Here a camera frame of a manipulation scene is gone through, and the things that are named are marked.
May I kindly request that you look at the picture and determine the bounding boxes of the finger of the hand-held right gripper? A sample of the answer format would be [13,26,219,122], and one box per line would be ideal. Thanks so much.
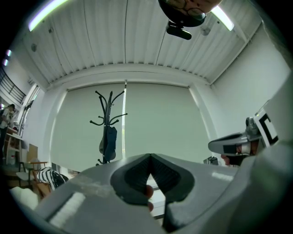
[207,132,250,157]

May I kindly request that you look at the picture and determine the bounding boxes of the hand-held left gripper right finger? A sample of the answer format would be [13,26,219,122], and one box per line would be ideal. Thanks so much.
[150,153,240,234]

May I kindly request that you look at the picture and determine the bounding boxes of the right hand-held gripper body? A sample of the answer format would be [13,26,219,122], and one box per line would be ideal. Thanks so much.
[245,106,279,157]

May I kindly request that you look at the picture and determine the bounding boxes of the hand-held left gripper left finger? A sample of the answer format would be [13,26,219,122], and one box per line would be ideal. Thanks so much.
[34,153,169,234]

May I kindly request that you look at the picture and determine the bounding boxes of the person's left hand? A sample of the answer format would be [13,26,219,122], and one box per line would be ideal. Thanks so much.
[145,184,155,213]

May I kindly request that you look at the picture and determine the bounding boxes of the black white striped cushion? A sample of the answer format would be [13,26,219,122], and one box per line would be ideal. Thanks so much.
[36,166,69,191]

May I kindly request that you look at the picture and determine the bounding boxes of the dark bag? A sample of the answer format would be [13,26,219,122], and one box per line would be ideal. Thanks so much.
[98,125,118,164]

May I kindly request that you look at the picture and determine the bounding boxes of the grey-green roller blind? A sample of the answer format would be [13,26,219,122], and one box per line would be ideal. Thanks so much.
[49,82,127,172]
[125,81,214,165]

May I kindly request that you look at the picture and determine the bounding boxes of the wooden armchair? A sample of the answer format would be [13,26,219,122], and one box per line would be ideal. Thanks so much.
[16,161,69,200]

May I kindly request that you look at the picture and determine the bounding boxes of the white egg-shaped pouf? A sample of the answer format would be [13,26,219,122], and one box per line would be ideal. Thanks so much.
[9,186,40,210]

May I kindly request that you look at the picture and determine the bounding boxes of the brown cardboard box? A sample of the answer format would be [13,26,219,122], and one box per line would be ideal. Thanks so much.
[27,143,38,162]

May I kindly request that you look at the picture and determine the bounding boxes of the black coat rack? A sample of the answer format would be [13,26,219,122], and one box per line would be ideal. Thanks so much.
[89,90,128,167]

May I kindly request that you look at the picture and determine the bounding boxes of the white shelf unit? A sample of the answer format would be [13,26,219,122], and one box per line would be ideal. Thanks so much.
[4,132,23,165]

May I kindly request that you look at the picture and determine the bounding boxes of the long ceiling light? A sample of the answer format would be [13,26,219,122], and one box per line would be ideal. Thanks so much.
[28,0,71,32]
[210,4,236,32]

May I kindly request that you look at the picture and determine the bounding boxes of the black mezzanine railing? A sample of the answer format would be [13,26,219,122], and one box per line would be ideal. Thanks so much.
[0,66,27,105]

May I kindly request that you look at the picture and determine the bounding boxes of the person's face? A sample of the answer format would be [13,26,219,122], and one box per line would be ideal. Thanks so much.
[160,0,222,15]

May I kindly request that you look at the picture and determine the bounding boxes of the person's eyeglasses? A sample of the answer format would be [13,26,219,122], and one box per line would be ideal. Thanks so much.
[177,0,207,21]

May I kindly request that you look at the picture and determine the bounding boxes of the black head-worn camera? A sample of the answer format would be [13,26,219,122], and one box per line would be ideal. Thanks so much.
[157,0,206,41]

